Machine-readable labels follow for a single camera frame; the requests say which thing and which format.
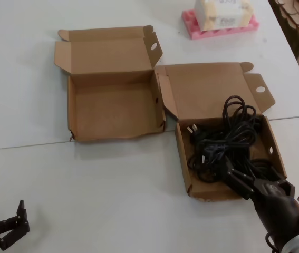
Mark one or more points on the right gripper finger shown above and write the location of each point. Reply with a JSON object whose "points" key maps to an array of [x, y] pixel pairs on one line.
{"points": [[240, 184], [290, 188]]}

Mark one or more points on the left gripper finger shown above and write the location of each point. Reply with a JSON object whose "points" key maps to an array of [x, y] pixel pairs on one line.
{"points": [[17, 226]]}

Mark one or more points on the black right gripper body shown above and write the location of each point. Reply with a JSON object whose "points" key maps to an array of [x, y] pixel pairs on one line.
{"points": [[278, 210]]}

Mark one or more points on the empty open cardboard box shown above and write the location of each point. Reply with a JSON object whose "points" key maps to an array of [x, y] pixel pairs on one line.
{"points": [[99, 116]]}

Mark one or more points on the pink foam tray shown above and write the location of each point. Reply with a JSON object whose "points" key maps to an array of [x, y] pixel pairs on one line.
{"points": [[191, 25]]}

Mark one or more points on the white beige tissue pack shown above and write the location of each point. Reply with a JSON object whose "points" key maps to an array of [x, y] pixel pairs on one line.
{"points": [[217, 13]]}

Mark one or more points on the stack of flat cardboard sheets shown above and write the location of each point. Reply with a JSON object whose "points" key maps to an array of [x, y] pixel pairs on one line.
{"points": [[289, 13]]}

